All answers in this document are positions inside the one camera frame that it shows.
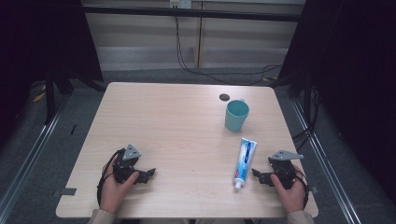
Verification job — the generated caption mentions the teal cup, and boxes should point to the teal cup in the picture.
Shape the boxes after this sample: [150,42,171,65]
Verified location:
[224,98,251,133]

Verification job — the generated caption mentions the person's left hand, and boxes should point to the person's left hand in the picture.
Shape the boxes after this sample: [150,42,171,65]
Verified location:
[99,156,140,216]

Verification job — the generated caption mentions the black stand leg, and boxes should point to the black stand leg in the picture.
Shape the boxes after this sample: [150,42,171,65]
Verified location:
[44,66,57,125]

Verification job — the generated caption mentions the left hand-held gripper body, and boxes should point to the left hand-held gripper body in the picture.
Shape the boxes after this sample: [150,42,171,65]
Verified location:
[112,143,142,185]

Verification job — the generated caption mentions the black wall cable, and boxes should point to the black wall cable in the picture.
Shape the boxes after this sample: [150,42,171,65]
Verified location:
[174,7,283,86]

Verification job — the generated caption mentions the metal floor rail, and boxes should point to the metal floor rail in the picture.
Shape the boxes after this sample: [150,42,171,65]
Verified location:
[290,97,363,224]
[0,92,71,218]

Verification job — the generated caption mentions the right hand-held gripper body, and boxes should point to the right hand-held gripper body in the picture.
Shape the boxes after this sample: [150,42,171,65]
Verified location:
[267,149,304,190]

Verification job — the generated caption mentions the black horizontal bar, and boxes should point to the black horizontal bar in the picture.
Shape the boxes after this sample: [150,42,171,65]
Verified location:
[81,4,305,23]

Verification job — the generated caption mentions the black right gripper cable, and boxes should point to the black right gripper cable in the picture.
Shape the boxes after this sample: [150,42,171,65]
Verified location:
[292,167,310,210]

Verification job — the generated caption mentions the black tape strip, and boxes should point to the black tape strip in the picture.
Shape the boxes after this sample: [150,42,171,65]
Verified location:
[50,187,78,198]

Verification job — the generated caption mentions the bundle of black floor cables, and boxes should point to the bundle of black floor cables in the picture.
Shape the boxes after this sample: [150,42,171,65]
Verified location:
[291,85,321,152]

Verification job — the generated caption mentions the yellow scrap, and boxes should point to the yellow scrap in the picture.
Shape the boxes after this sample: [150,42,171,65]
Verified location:
[32,84,47,104]

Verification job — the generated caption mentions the black curtain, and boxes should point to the black curtain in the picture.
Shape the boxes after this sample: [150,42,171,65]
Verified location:
[274,0,396,204]
[0,0,105,147]

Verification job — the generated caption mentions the person's right hand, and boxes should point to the person's right hand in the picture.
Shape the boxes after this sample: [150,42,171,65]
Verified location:
[270,164,308,216]

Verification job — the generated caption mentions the white wall outlet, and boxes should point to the white wall outlet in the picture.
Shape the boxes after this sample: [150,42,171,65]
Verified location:
[168,0,192,10]

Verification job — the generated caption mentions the white and blue toothpaste tube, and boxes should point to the white and blue toothpaste tube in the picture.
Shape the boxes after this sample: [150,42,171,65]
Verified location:
[233,137,259,191]

